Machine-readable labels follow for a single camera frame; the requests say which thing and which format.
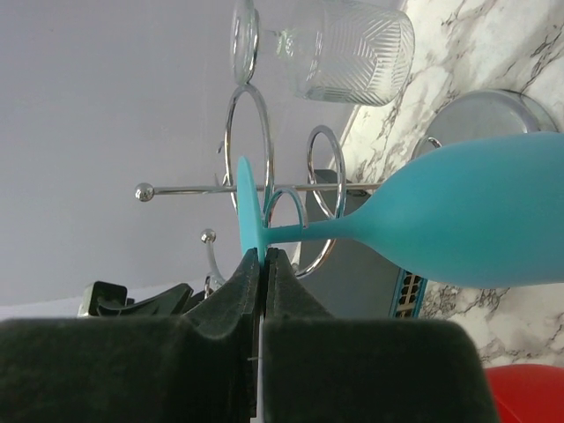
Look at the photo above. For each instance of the clear glass on silver rack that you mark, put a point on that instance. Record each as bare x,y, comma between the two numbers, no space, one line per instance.
332,51

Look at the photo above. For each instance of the blue wine glass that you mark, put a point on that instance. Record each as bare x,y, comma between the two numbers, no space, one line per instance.
440,220

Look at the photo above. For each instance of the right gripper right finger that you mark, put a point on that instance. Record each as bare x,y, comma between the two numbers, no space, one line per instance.
317,368

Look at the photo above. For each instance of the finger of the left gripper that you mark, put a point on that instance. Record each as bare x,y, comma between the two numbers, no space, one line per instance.
103,299

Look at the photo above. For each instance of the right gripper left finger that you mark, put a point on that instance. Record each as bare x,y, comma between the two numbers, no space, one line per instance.
195,367

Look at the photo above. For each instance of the black network switch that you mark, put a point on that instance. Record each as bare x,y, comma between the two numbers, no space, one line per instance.
357,283

